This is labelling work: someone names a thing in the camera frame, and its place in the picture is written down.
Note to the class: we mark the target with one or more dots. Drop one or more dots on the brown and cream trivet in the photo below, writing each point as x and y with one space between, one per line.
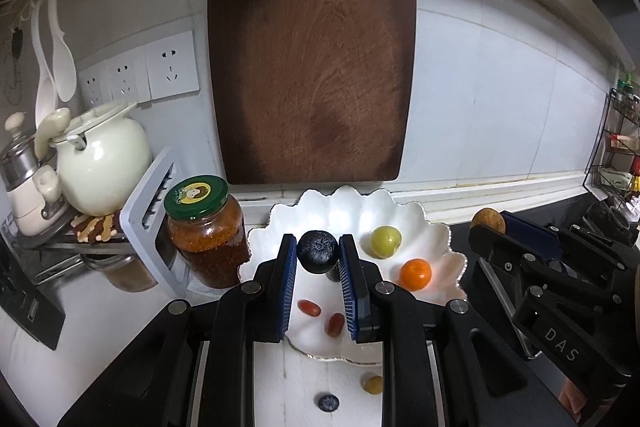
95 228

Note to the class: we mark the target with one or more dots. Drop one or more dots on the person's right hand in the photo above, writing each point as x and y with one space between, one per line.
572 399

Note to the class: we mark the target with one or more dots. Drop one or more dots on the brown wooden cutting board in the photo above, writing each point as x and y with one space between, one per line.
310 57

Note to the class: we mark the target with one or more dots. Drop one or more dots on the glass jar with green lid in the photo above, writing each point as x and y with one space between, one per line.
205 237

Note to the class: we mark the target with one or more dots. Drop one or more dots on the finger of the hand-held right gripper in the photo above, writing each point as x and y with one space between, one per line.
500 252
530 232

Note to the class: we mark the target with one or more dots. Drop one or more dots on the small cream pot with lid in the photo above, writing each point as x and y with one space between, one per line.
27 197

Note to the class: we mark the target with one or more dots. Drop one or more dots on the glass jar with brown contents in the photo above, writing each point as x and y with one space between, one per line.
125 274

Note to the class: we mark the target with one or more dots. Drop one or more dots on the white shell-shaped bowl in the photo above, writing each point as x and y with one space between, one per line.
430 237

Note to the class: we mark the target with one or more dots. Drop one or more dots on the black cleaver knife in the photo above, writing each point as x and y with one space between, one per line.
30 302

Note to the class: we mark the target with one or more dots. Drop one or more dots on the blueberry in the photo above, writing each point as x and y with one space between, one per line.
317 249
328 402

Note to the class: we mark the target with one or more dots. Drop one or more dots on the metal kitchen shelf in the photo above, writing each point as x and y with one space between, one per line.
60 252

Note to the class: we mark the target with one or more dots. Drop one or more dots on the yellow cherry tomato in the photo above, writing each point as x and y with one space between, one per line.
373 384

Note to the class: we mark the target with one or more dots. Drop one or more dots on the white rice paddle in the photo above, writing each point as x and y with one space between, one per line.
64 67

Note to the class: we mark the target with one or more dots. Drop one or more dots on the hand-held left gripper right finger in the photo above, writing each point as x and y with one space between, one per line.
350 287

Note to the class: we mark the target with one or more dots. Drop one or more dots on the white wall socket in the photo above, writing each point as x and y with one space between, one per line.
125 79
94 88
171 67

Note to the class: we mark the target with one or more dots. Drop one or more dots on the green grape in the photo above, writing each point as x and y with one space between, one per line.
385 242

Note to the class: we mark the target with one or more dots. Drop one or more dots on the red grape tomato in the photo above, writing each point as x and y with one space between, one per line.
335 324
308 307

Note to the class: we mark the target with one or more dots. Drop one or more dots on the cream ceramic pot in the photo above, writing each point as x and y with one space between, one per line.
100 162

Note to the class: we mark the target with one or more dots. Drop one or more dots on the orange kumquat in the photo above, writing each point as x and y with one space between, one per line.
415 274

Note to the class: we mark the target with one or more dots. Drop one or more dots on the black gas stove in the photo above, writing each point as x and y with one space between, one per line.
607 219

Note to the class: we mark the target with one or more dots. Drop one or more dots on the white vegetable slicer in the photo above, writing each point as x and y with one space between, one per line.
142 207

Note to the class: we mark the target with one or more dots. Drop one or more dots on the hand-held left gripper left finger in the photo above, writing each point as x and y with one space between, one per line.
287 287

